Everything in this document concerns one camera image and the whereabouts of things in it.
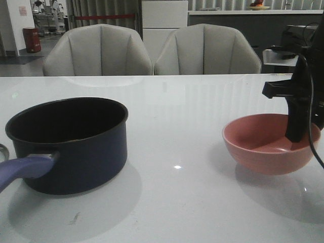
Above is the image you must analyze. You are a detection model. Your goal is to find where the glass lid with blue knob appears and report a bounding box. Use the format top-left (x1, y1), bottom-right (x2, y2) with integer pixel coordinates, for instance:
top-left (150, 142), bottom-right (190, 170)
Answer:
top-left (0, 144), bottom-right (10, 162)

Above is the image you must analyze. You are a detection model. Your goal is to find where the grey curtain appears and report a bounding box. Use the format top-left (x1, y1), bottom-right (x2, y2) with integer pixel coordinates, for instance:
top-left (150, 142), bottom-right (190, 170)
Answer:
top-left (66, 0), bottom-right (143, 36)

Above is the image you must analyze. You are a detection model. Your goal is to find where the red barrier belt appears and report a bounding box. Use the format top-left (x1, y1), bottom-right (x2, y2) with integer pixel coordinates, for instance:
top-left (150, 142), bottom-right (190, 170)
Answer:
top-left (74, 14), bottom-right (135, 20)

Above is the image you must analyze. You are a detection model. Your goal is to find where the grey kitchen counter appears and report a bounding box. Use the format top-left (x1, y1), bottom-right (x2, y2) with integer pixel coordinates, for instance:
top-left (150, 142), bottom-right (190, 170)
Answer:
top-left (186, 15), bottom-right (323, 84)

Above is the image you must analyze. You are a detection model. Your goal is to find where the grey armchair right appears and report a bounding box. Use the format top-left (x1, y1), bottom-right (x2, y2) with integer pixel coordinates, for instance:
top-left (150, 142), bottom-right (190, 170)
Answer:
top-left (154, 24), bottom-right (262, 75)

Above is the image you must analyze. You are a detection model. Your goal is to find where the dark blue saucepan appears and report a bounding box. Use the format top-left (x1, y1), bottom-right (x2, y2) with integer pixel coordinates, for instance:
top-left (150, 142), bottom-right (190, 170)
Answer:
top-left (1, 97), bottom-right (128, 195)

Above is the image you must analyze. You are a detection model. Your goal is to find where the grey armchair left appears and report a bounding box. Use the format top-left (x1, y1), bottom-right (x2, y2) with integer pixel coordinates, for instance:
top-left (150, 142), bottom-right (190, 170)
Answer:
top-left (43, 24), bottom-right (153, 76)

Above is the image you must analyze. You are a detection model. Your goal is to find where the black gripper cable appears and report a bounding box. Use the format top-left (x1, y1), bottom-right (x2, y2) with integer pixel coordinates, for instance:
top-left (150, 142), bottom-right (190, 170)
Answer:
top-left (300, 22), bottom-right (324, 168)

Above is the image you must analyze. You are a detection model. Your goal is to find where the fruit plate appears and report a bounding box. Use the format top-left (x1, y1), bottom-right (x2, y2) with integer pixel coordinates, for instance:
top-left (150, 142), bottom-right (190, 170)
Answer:
top-left (248, 0), bottom-right (270, 11)

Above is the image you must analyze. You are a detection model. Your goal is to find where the red bin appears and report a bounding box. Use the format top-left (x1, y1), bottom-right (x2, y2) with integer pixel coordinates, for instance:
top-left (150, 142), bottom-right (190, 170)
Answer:
top-left (23, 27), bottom-right (41, 53)

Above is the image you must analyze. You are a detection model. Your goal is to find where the pink bowl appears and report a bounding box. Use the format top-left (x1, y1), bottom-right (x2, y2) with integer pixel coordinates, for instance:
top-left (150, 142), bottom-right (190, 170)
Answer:
top-left (222, 113), bottom-right (313, 175)

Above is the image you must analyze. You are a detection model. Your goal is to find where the grey armchair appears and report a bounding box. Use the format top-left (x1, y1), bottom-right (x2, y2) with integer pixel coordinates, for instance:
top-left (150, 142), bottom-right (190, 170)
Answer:
top-left (154, 24), bottom-right (262, 75)
top-left (43, 24), bottom-right (153, 76)

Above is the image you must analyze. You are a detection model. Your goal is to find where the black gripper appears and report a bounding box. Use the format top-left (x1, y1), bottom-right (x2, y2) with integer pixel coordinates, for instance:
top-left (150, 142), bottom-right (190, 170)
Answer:
top-left (262, 23), bottom-right (323, 143)

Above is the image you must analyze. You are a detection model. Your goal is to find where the white refrigerator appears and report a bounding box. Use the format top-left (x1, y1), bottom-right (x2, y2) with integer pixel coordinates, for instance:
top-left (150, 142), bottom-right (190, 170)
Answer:
top-left (142, 1), bottom-right (188, 63)

